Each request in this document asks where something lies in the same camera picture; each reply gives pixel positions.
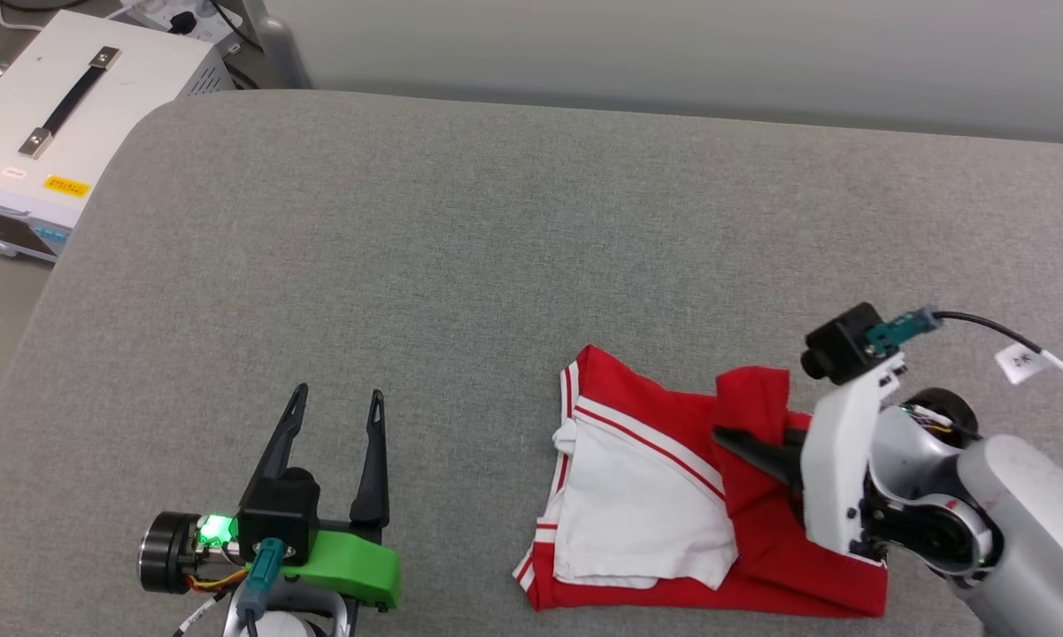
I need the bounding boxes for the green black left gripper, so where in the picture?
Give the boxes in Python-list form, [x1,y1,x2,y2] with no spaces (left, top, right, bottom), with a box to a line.
[138,383,403,612]

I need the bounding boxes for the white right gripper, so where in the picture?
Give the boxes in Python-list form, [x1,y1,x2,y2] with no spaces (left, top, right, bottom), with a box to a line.
[713,352,980,559]

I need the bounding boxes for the red and white shirt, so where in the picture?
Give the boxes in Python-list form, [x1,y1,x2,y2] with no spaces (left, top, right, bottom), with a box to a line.
[512,344,891,619]

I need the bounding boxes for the white equipment case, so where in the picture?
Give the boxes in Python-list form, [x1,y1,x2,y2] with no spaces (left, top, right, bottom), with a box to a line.
[0,11,236,265]

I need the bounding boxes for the white power strip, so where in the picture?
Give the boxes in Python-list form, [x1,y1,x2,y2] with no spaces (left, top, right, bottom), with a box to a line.
[111,0,245,45]

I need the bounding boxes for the black cable with teal plug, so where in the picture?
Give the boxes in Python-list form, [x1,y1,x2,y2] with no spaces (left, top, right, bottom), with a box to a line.
[235,538,285,637]
[866,306,1063,397]

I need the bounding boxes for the thin black braided cable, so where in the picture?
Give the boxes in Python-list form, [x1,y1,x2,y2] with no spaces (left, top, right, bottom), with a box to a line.
[172,596,233,637]

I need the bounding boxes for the grey metal post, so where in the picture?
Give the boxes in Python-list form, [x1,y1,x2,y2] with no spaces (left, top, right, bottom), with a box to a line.
[243,0,312,90]

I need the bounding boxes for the black case handle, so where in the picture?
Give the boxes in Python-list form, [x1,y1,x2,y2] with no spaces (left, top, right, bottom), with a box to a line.
[18,47,123,161]

